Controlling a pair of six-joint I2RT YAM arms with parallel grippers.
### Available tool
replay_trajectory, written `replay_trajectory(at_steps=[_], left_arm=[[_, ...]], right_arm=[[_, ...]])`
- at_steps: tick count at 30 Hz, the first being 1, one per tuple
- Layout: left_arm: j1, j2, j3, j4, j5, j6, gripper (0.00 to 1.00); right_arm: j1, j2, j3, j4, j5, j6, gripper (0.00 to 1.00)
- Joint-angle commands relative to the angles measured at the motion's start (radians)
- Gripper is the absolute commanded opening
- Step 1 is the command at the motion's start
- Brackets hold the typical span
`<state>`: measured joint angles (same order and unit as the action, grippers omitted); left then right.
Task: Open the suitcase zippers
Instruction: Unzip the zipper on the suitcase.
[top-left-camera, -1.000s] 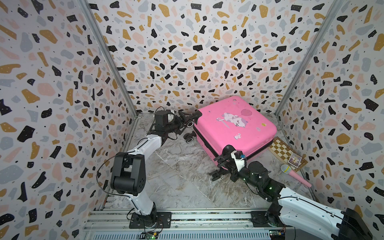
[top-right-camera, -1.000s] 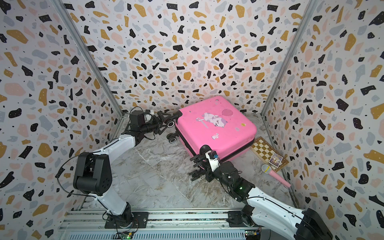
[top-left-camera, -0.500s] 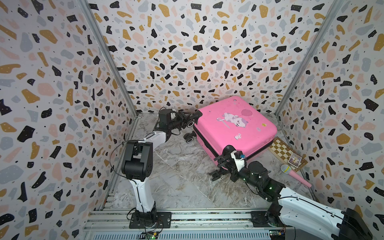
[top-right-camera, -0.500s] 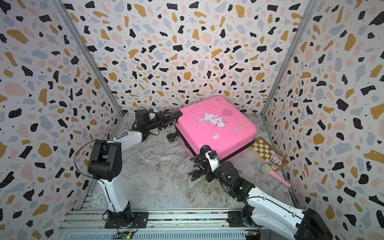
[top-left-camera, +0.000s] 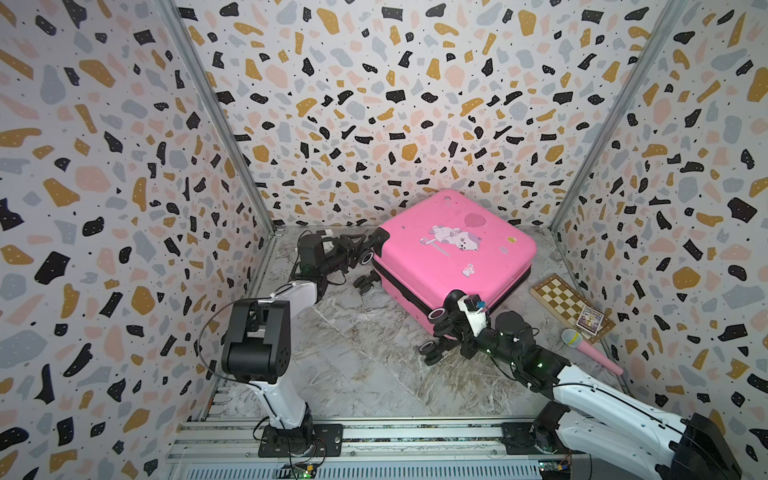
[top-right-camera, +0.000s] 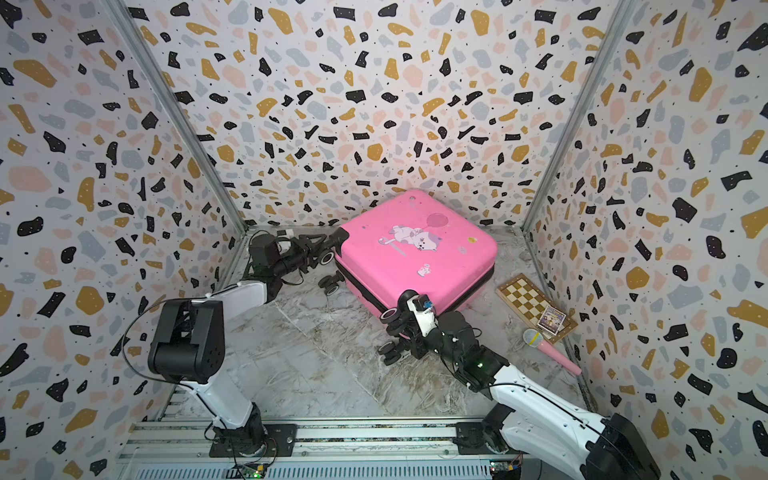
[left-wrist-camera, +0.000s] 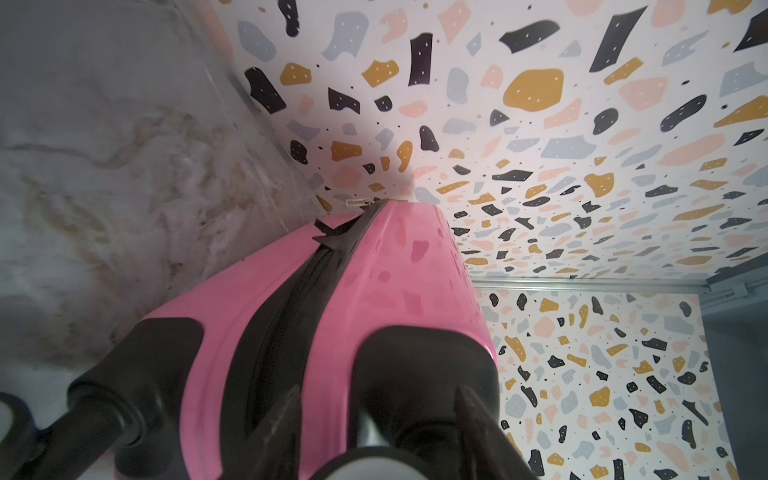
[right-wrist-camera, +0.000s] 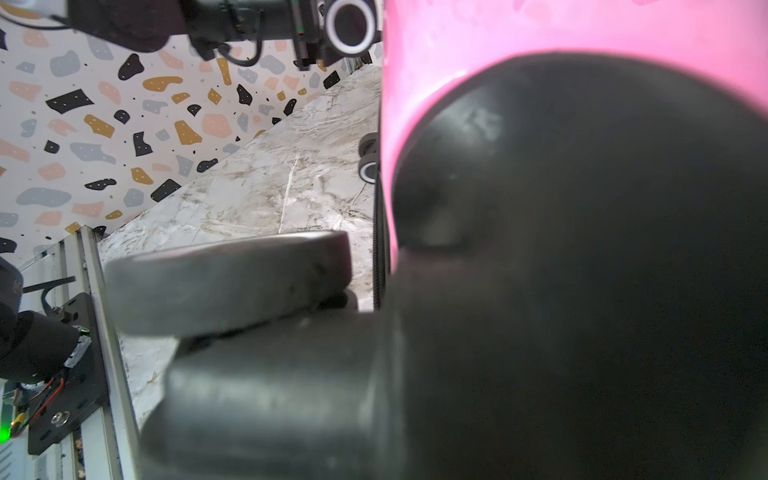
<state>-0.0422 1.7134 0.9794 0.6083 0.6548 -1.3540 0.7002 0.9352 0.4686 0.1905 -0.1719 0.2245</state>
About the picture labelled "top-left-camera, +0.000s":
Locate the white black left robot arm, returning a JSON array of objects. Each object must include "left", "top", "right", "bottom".
[{"left": 221, "top": 231, "right": 389, "bottom": 448}]

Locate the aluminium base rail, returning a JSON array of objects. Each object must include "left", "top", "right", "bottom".
[{"left": 164, "top": 415, "right": 679, "bottom": 480}]

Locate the pink toy microphone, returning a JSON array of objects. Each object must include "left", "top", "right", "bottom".
[{"left": 561, "top": 329, "right": 624, "bottom": 376}]

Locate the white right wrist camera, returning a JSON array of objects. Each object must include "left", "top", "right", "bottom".
[{"left": 457, "top": 294, "right": 488, "bottom": 338}]

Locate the pink hard-shell suitcase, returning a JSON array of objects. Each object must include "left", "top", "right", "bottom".
[{"left": 353, "top": 189, "right": 537, "bottom": 365}]

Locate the left aluminium corner post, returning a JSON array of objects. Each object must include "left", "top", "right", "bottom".
[{"left": 155, "top": 0, "right": 275, "bottom": 239}]

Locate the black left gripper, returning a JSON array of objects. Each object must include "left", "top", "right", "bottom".
[{"left": 316, "top": 235, "right": 364, "bottom": 279}]

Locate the aluminium corner post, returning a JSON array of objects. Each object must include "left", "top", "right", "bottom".
[
  {"left": 155, "top": 0, "right": 275, "bottom": 239},
  {"left": 548, "top": 0, "right": 686, "bottom": 233}
]

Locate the wooden chess board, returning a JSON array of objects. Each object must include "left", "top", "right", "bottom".
[{"left": 529, "top": 274, "right": 616, "bottom": 344}]

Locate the small card box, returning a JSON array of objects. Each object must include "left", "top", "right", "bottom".
[{"left": 576, "top": 305, "right": 605, "bottom": 335}]

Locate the circuit board right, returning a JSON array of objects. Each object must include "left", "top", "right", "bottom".
[{"left": 538, "top": 461, "right": 571, "bottom": 480}]

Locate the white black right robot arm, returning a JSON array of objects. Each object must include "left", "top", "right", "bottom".
[{"left": 428, "top": 309, "right": 742, "bottom": 479}]

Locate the green circuit board left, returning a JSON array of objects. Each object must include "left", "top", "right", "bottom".
[{"left": 278, "top": 465, "right": 316, "bottom": 480}]

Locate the right aluminium corner post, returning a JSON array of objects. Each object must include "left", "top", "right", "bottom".
[{"left": 548, "top": 0, "right": 686, "bottom": 233}]

